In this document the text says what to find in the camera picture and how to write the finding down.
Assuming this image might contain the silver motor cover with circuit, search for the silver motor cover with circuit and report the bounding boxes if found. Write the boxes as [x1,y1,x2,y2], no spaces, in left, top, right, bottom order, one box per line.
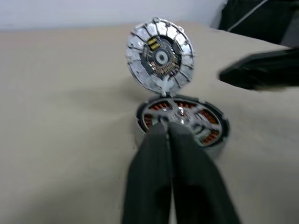
[125,16,196,94]

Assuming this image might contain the black-rimmed silver spoked rotor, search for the black-rimmed silver spoked rotor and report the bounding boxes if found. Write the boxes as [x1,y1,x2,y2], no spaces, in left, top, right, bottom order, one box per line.
[140,99,225,147]

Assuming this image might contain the grey motor stator housing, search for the grey motor stator housing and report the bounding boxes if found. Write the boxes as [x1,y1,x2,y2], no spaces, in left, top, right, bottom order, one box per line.
[134,94,232,162]

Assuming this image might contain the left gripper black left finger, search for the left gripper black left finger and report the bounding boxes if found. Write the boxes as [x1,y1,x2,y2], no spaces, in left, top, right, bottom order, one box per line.
[121,121,174,224]

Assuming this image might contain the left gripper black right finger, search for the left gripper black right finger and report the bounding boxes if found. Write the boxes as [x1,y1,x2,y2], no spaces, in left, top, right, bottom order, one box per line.
[168,122,241,224]

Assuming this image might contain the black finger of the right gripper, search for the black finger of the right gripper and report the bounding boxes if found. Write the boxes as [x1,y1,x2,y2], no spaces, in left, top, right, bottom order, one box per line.
[219,48,299,92]

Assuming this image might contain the black background object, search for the black background object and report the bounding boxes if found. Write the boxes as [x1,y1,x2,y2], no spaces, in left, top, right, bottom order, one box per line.
[210,0,299,49]

